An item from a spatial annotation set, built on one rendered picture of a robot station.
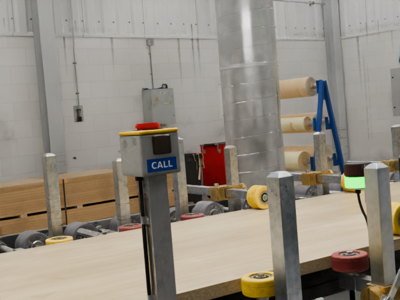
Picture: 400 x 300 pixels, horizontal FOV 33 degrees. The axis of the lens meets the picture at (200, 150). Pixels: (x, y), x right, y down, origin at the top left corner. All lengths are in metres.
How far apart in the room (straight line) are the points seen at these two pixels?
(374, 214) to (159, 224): 0.50
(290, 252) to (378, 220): 0.24
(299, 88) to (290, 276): 7.41
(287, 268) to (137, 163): 0.36
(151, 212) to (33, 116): 7.77
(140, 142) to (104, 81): 8.33
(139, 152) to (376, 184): 0.54
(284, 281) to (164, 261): 0.26
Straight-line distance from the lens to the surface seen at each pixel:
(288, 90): 8.71
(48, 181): 2.13
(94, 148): 9.19
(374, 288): 1.39
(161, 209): 1.05
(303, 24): 12.21
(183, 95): 10.11
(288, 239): 1.21
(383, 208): 1.38
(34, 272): 1.64
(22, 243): 2.54
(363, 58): 12.30
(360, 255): 1.50
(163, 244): 1.06
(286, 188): 1.20
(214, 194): 2.44
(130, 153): 1.04
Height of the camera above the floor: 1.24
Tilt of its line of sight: 3 degrees down
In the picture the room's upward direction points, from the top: 5 degrees counter-clockwise
